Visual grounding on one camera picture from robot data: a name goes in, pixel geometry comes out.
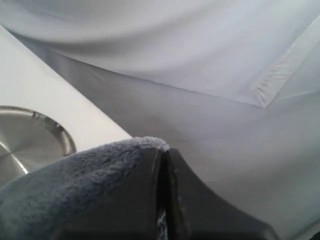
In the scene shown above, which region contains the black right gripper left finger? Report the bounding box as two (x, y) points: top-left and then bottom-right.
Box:
(51, 148), (162, 240)

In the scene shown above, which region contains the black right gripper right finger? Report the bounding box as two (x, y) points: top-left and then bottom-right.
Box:
(163, 148), (279, 240)

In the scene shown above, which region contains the grey fleece cloth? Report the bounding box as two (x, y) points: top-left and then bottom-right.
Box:
(0, 136), (169, 240)

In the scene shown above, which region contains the round stainless steel plate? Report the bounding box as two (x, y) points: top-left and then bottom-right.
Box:
(0, 105), (77, 184)

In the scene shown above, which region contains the white backdrop curtain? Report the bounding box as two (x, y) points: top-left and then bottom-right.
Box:
(0, 0), (320, 240)

